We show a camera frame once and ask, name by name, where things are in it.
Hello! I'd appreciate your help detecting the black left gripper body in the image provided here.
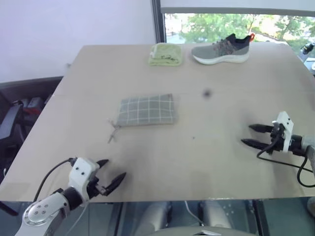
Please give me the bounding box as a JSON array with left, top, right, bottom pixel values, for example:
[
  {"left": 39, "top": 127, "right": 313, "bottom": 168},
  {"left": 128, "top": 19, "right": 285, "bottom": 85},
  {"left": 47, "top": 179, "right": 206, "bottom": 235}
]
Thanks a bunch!
[{"left": 86, "top": 169, "right": 112, "bottom": 200}]

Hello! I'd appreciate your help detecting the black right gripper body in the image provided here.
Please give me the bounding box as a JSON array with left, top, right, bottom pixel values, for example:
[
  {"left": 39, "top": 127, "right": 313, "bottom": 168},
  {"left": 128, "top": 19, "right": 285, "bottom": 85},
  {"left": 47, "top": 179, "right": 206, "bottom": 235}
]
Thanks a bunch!
[{"left": 267, "top": 122, "right": 287, "bottom": 153}]

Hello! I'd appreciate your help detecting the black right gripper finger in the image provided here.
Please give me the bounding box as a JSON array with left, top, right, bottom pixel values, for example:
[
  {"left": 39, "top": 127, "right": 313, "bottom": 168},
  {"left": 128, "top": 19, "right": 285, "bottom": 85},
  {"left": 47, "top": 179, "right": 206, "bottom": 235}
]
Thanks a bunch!
[
  {"left": 249, "top": 123, "right": 274, "bottom": 134},
  {"left": 241, "top": 138, "right": 269, "bottom": 150}
]

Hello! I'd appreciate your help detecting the grey checked fabric pouch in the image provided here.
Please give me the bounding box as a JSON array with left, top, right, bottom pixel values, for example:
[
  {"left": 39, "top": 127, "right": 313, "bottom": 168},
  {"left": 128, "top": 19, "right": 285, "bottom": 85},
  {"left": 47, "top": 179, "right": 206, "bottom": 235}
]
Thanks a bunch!
[{"left": 107, "top": 93, "right": 178, "bottom": 144}]

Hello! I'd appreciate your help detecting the grey rounded shape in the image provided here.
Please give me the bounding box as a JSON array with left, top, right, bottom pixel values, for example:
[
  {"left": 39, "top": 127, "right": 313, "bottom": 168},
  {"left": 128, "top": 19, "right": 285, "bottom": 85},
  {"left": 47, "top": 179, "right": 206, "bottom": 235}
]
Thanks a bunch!
[
  {"left": 140, "top": 201, "right": 173, "bottom": 232},
  {"left": 198, "top": 200, "right": 232, "bottom": 230}
]

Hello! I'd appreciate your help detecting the white object beside table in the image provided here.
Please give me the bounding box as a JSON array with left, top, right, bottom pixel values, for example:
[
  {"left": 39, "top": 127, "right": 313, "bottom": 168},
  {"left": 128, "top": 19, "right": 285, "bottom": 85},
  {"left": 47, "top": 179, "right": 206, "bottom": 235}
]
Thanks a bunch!
[{"left": 304, "top": 58, "right": 315, "bottom": 72}]

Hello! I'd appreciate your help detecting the olive green sneaker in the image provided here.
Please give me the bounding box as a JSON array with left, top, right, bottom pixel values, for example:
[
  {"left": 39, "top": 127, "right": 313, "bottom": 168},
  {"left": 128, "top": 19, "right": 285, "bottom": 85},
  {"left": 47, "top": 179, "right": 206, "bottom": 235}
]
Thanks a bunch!
[{"left": 191, "top": 33, "right": 256, "bottom": 65}]

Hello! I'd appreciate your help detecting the red and black equipment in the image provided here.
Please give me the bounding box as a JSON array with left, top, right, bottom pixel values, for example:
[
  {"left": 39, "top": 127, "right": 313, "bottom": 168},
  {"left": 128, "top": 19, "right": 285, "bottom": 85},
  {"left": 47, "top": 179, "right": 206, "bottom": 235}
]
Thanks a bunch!
[{"left": 23, "top": 97, "right": 49, "bottom": 116}]

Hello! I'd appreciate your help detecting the black device with lens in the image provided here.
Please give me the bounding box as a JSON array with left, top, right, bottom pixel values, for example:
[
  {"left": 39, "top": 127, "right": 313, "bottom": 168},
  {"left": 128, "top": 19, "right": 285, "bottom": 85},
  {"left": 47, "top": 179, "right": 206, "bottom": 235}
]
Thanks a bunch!
[{"left": 300, "top": 41, "right": 315, "bottom": 58}]

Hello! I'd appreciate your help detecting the black chair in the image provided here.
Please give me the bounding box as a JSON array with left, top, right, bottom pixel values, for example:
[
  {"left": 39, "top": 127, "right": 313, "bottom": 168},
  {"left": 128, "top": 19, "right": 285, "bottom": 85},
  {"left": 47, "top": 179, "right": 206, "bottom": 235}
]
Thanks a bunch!
[{"left": 0, "top": 99, "right": 32, "bottom": 177}]

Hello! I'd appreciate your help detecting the folded yellow-green towel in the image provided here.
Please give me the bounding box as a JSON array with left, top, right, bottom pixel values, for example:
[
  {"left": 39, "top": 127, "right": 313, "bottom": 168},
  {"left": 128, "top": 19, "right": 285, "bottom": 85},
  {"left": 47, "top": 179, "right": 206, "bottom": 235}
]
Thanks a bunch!
[{"left": 148, "top": 43, "right": 184, "bottom": 67}]

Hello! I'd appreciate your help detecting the grey roller blind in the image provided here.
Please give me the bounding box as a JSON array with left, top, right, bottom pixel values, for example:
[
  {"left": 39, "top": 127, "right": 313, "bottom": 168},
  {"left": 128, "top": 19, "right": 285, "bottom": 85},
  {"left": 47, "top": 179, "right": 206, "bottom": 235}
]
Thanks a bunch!
[{"left": 159, "top": 0, "right": 315, "bottom": 16}]

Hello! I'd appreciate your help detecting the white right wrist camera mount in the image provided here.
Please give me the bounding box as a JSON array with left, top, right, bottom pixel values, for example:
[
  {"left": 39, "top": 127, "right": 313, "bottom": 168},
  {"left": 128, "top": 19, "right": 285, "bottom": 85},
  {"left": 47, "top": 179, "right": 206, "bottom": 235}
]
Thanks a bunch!
[{"left": 272, "top": 111, "right": 295, "bottom": 152}]

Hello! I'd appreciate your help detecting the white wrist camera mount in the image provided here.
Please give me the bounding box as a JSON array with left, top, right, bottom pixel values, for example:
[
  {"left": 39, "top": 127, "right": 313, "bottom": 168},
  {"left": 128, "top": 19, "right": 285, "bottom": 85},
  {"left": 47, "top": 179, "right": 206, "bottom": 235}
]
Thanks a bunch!
[
  {"left": 272, "top": 111, "right": 295, "bottom": 152},
  {"left": 68, "top": 158, "right": 100, "bottom": 201}
]

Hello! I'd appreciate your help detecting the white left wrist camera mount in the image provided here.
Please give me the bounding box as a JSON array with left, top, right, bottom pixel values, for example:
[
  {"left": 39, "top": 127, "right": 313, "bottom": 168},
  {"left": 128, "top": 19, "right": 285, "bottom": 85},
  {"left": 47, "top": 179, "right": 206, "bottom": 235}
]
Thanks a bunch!
[{"left": 68, "top": 158, "right": 100, "bottom": 201}]

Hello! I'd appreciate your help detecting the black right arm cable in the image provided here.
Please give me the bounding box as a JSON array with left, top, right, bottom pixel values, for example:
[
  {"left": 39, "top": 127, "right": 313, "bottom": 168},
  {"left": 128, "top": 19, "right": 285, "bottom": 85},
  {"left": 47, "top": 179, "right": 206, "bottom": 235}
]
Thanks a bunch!
[{"left": 256, "top": 141, "right": 315, "bottom": 188}]

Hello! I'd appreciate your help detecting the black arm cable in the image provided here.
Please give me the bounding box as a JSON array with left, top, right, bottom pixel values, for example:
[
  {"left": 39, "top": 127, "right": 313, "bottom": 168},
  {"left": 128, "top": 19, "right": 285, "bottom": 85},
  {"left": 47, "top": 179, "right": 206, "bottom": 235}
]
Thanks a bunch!
[
  {"left": 256, "top": 141, "right": 315, "bottom": 188},
  {"left": 33, "top": 158, "right": 76, "bottom": 202}
]

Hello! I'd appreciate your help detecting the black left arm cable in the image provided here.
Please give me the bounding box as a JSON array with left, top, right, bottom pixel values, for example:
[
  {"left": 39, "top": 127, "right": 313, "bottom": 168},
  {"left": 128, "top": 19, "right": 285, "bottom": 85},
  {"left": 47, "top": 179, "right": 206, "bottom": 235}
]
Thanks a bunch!
[{"left": 33, "top": 158, "right": 76, "bottom": 202}]

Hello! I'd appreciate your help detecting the thin white cable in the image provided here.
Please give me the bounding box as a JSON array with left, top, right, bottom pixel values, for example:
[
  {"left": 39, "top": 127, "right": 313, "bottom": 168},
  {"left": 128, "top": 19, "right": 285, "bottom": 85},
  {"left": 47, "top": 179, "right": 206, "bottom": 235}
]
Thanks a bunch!
[{"left": 184, "top": 201, "right": 205, "bottom": 227}]

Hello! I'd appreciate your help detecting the dark window frame post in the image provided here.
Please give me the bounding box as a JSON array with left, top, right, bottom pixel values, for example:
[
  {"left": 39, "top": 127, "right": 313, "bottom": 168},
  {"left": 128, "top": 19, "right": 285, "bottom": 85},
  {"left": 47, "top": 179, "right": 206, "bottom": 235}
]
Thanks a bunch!
[{"left": 151, "top": 0, "right": 168, "bottom": 45}]

